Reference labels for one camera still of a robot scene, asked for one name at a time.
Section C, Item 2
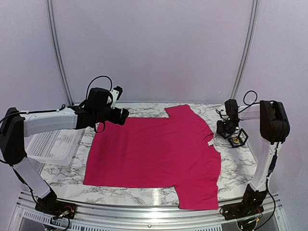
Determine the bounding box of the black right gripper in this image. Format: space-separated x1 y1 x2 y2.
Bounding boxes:
217 118 238 134

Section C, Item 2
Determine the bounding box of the magenta t-shirt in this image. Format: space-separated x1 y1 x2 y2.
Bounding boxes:
83 104 221 210

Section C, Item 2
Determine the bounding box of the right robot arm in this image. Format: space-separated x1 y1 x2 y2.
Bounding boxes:
216 99 290 220

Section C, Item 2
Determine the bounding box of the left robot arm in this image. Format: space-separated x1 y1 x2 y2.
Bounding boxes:
0 86 129 217

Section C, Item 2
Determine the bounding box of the gold brooch in case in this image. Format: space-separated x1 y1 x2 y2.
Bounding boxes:
232 137 240 144

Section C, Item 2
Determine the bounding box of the black hexagonal brooch display case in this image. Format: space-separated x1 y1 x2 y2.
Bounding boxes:
221 128 249 148

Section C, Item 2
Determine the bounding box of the white plastic perforated basket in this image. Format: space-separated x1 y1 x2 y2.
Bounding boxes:
26 129 84 166

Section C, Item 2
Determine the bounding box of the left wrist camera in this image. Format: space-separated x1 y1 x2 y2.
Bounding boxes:
107 86 123 109

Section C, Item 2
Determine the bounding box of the right aluminium frame post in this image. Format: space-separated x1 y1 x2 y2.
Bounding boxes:
231 0 259 99

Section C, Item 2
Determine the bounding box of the aluminium frame post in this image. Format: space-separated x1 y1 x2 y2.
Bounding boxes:
231 0 259 99
46 0 74 105

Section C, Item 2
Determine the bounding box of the aluminium front rail base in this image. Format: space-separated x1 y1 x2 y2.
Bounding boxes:
8 191 289 231

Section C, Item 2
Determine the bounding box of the left aluminium frame post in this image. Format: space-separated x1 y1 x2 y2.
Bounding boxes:
46 0 74 105

